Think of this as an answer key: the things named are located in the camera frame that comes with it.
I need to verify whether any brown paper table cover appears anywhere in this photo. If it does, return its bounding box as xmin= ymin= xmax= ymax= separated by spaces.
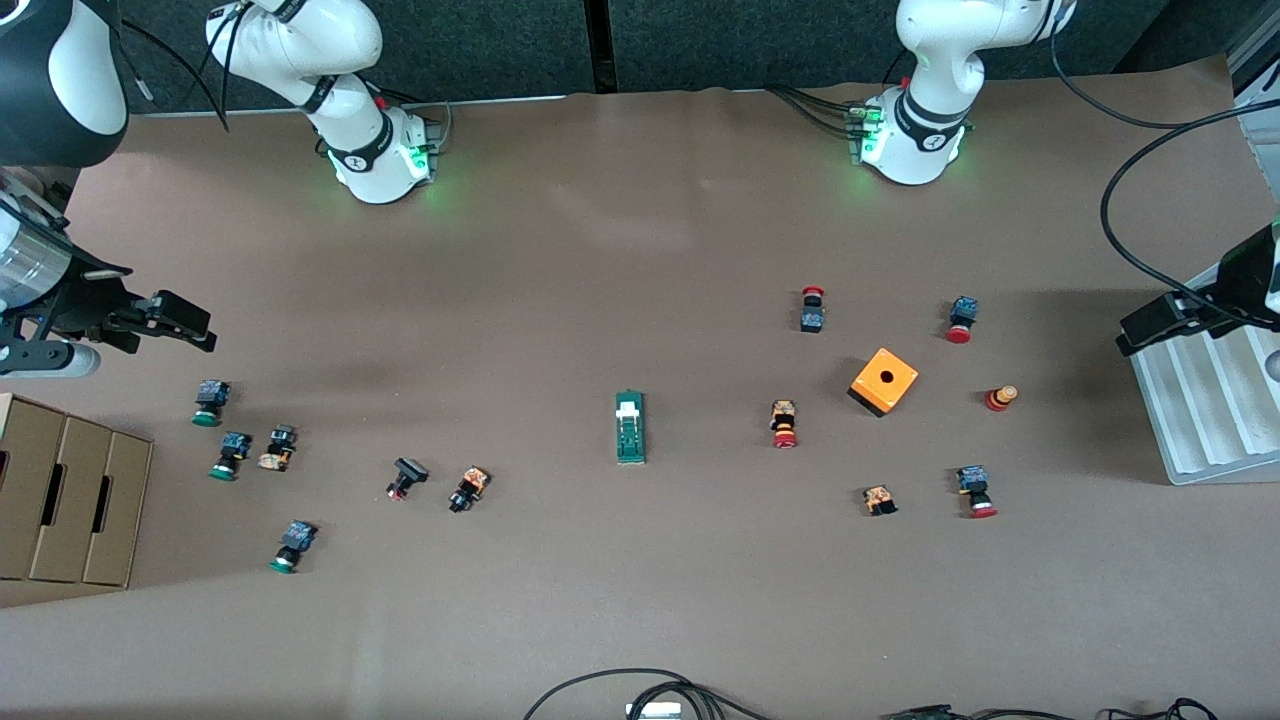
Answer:
xmin=0 ymin=55 xmax=1280 ymax=720

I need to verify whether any green load switch white handle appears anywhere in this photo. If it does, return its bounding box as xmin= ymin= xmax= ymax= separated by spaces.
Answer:
xmin=614 ymin=389 xmax=648 ymax=467

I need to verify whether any black square button red base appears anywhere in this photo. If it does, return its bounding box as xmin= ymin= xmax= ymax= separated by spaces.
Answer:
xmin=385 ymin=456 xmax=431 ymax=503

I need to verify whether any green push button blue block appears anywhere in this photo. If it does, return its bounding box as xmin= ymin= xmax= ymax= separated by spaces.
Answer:
xmin=208 ymin=430 xmax=254 ymax=483
xmin=191 ymin=378 xmax=232 ymax=429
xmin=268 ymin=519 xmax=319 ymax=576

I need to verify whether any black selector orange block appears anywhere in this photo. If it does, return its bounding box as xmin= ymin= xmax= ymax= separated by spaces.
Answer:
xmin=447 ymin=465 xmax=492 ymax=515

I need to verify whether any thin black cable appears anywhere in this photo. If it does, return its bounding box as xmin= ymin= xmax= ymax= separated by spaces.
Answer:
xmin=884 ymin=697 xmax=1223 ymax=720

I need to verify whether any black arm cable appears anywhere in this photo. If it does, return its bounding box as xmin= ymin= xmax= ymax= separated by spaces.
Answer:
xmin=118 ymin=0 xmax=233 ymax=133
xmin=1048 ymin=0 xmax=1280 ymax=329

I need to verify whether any brown cardboard box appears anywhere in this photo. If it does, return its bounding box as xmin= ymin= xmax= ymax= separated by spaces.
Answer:
xmin=0 ymin=391 xmax=155 ymax=590

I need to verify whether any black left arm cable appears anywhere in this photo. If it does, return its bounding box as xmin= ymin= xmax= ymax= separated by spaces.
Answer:
xmin=1048 ymin=0 xmax=1280 ymax=329

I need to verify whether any red push button blue block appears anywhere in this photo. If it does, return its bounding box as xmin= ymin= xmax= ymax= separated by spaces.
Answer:
xmin=944 ymin=295 xmax=981 ymax=346
xmin=955 ymin=464 xmax=999 ymax=521

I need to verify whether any white ribbed plastic tray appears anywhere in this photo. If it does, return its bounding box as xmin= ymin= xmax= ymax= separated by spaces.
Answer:
xmin=1129 ymin=262 xmax=1280 ymax=488

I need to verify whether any black base cable bundle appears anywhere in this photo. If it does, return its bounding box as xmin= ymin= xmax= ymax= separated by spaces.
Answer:
xmin=768 ymin=84 xmax=867 ymax=143

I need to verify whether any orange button enclosure box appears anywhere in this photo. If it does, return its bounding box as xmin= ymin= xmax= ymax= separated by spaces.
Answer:
xmin=846 ymin=346 xmax=920 ymax=419

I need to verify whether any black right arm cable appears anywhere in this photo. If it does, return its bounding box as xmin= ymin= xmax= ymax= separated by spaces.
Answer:
xmin=118 ymin=0 xmax=233 ymax=133

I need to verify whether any black vertical post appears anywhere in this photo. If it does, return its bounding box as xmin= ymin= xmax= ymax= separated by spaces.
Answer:
xmin=583 ymin=0 xmax=618 ymax=94

